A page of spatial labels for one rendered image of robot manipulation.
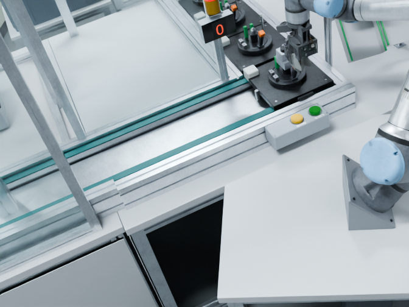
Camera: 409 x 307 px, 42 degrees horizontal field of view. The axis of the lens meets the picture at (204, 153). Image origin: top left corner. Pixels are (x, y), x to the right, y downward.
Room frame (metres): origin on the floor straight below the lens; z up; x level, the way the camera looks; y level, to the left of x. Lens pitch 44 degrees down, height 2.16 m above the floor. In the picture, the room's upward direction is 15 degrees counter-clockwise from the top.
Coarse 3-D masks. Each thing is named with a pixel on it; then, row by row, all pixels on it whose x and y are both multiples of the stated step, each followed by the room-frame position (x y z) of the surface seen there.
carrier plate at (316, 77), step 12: (264, 72) 1.59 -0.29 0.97; (312, 72) 1.51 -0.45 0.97; (324, 72) 1.50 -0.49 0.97; (252, 84) 1.55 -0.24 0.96; (264, 84) 1.52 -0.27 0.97; (300, 84) 1.47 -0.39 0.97; (312, 84) 1.45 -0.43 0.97; (324, 84) 1.43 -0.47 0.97; (264, 96) 1.45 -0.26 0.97; (276, 96) 1.44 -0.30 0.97; (288, 96) 1.42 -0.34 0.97; (300, 96) 1.41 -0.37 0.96; (276, 108) 1.39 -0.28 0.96
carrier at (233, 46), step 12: (252, 24) 1.82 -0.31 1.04; (264, 24) 1.91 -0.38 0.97; (240, 36) 1.87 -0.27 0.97; (252, 36) 1.77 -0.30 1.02; (264, 36) 1.79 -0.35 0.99; (276, 36) 1.80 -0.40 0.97; (228, 48) 1.81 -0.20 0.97; (240, 48) 1.75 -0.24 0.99; (252, 48) 1.73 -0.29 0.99; (264, 48) 1.71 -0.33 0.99; (276, 48) 1.72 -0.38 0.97; (240, 60) 1.70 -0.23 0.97; (252, 60) 1.68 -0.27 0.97; (264, 60) 1.66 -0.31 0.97
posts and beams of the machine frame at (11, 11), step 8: (8, 0) 1.86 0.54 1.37; (8, 8) 1.85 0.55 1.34; (16, 16) 1.86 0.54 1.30; (16, 24) 1.85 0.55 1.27; (24, 32) 1.86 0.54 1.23; (24, 40) 1.85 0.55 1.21; (32, 48) 1.86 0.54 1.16; (32, 56) 1.85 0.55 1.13; (40, 64) 1.86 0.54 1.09; (40, 72) 1.85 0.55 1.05; (48, 80) 1.86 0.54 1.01; (48, 88) 1.85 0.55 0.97; (56, 96) 1.86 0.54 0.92
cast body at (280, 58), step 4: (280, 48) 1.54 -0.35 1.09; (284, 48) 1.53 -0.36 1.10; (276, 52) 1.54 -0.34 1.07; (280, 52) 1.52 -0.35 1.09; (276, 56) 1.55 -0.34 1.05; (280, 56) 1.52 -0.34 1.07; (284, 56) 1.51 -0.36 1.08; (276, 60) 1.55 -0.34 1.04; (280, 60) 1.52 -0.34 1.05; (284, 60) 1.51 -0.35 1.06; (280, 64) 1.53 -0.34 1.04; (284, 64) 1.50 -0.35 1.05; (288, 64) 1.50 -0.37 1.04; (284, 68) 1.50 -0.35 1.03; (288, 68) 1.50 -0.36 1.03
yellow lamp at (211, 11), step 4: (216, 0) 1.58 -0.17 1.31; (204, 4) 1.60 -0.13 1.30; (208, 4) 1.58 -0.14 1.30; (212, 4) 1.58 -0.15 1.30; (216, 4) 1.58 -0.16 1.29; (208, 8) 1.58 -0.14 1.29; (212, 8) 1.58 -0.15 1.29; (216, 8) 1.58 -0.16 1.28; (208, 12) 1.59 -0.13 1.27; (212, 12) 1.58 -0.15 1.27; (216, 12) 1.58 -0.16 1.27
